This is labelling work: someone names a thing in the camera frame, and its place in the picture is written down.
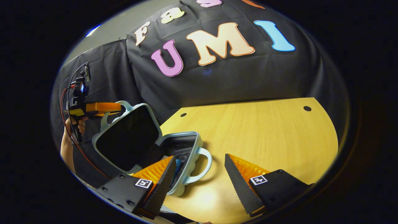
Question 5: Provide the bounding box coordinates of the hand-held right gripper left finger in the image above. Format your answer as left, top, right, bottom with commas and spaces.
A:
96, 156, 177, 220

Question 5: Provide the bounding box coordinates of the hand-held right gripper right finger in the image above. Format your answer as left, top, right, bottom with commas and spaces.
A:
224, 153, 313, 217

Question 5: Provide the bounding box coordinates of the blue cap skincare bottle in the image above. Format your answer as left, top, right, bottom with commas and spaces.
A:
174, 159, 187, 181

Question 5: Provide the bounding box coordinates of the light blue suitcase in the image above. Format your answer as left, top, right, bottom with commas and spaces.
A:
92, 100, 213, 197

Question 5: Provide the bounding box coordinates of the ceiling light panel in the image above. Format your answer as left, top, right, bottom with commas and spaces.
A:
86, 24, 102, 37

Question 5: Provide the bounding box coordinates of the black cable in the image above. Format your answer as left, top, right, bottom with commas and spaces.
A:
67, 63, 88, 145

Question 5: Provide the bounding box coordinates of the red cable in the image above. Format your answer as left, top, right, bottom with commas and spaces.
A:
60, 86, 110, 180

